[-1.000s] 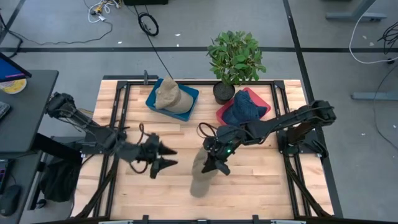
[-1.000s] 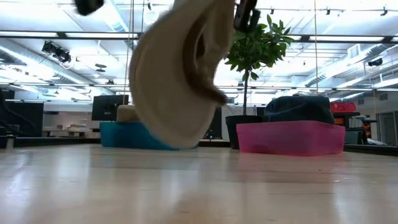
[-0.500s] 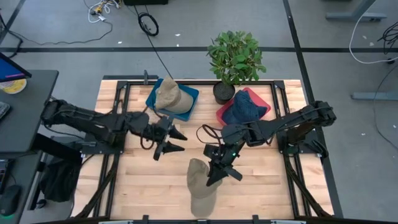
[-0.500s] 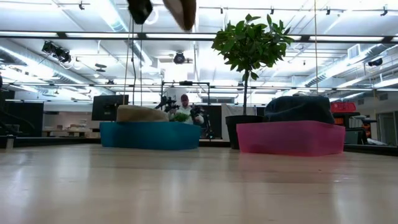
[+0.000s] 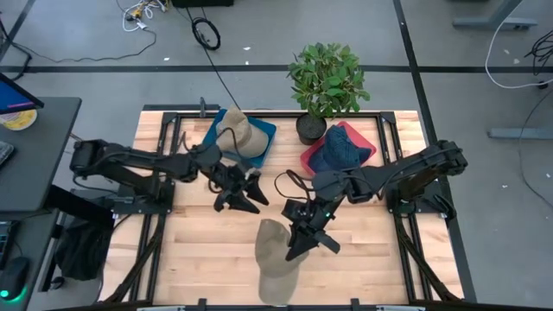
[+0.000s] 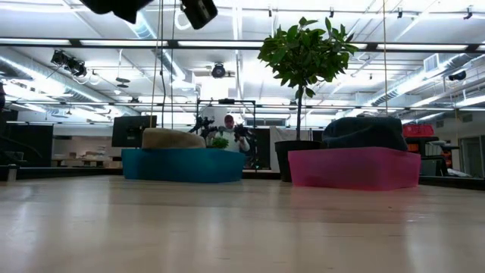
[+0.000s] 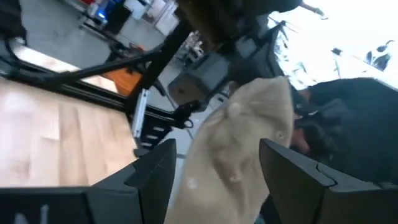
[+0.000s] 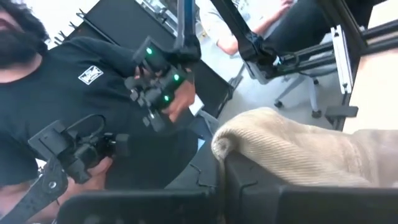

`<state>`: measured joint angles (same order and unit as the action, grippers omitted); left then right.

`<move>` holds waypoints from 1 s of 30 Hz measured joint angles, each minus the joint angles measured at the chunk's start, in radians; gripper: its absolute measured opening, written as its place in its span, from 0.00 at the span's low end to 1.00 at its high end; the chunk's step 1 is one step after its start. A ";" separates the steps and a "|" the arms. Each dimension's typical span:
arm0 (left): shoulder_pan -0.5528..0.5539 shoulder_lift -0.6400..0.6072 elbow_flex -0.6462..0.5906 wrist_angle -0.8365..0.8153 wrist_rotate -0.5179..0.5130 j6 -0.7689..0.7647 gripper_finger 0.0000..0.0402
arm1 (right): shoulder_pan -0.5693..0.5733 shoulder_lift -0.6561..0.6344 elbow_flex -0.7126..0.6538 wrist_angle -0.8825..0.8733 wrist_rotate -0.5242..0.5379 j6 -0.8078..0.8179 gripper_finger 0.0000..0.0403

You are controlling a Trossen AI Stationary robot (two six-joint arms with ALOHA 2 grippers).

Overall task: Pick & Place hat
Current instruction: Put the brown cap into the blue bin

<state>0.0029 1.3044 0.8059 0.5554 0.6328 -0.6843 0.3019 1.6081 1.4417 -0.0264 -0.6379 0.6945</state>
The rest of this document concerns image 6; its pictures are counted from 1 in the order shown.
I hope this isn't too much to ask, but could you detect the potted green leafy tree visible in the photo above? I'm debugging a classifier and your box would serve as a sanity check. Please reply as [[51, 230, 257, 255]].
[[257, 15, 359, 183]]

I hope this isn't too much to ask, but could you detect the red plastic crate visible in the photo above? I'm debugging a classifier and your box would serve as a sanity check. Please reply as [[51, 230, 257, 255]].
[[402, 124, 435, 139]]

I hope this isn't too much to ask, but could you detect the thin hanging rope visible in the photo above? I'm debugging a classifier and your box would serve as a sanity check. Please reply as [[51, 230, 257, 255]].
[[382, 0, 388, 115]]

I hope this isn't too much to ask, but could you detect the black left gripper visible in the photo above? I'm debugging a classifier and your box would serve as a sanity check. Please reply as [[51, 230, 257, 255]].
[[78, 0, 219, 31]]

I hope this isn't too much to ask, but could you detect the blue plastic bin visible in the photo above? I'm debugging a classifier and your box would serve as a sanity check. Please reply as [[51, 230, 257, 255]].
[[120, 147, 246, 184]]

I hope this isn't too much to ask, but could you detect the black equipment cart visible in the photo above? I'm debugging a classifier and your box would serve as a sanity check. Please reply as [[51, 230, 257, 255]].
[[405, 136, 455, 177]]

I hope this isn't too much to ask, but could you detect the white air vent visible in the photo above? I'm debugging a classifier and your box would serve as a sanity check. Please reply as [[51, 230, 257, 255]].
[[423, 52, 440, 73]]

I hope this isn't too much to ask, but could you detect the black monitor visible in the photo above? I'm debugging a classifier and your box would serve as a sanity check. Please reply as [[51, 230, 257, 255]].
[[111, 115, 158, 149]]

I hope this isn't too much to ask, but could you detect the white cable loop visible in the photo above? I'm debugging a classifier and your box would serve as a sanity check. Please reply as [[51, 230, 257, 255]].
[[174, 9, 192, 32]]

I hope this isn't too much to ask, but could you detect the black metal frame rig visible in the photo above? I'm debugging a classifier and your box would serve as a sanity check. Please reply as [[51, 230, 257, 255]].
[[196, 98, 258, 138]]

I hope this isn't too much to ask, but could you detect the blue corduroy cap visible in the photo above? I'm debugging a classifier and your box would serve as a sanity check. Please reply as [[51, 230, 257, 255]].
[[321, 116, 383, 152]]

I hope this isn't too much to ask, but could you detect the black stage light cluster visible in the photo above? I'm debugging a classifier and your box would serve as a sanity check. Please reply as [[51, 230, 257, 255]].
[[50, 49, 89, 79]]

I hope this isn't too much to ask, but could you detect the khaki corduroy cap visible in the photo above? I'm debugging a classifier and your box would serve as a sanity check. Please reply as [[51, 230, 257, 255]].
[[141, 127, 208, 150]]

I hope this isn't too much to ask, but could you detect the pink plastic bin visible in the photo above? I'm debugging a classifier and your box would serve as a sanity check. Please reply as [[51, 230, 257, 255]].
[[287, 146, 422, 192]]

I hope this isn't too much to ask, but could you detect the round black ceiling spotlight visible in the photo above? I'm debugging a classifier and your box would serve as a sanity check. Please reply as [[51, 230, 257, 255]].
[[211, 62, 227, 80]]

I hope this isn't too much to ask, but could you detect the person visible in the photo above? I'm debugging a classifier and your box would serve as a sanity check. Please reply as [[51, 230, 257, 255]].
[[211, 114, 252, 153]]

